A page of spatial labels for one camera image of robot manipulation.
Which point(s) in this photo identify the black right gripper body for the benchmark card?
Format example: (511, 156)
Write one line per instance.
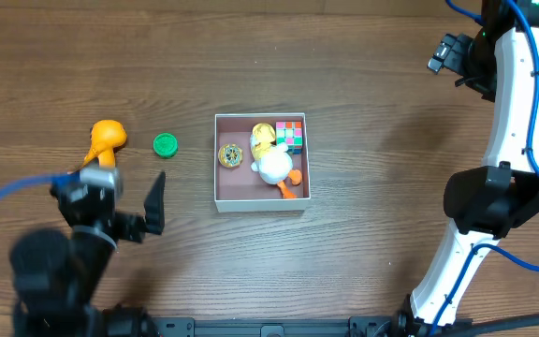
(472, 77)

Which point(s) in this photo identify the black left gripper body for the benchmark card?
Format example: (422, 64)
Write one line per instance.
(106, 217)

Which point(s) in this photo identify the green round disc toy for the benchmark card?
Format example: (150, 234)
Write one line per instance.
(165, 145)

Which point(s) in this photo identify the orange dinosaur toy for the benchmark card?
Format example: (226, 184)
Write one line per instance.
(106, 137)

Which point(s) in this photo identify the yellow round disc toy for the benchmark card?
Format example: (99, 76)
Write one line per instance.
(230, 155)

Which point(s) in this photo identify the white cardboard box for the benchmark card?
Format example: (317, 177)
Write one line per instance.
(240, 189)

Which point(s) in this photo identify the white duck toy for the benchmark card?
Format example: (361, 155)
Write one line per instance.
(272, 161)

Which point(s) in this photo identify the multicolour puzzle cube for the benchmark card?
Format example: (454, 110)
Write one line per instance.
(290, 134)

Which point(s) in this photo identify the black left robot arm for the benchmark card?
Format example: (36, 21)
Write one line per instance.
(55, 275)

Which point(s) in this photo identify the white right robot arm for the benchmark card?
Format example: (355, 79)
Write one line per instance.
(483, 204)

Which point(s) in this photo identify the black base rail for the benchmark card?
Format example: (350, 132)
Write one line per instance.
(362, 326)

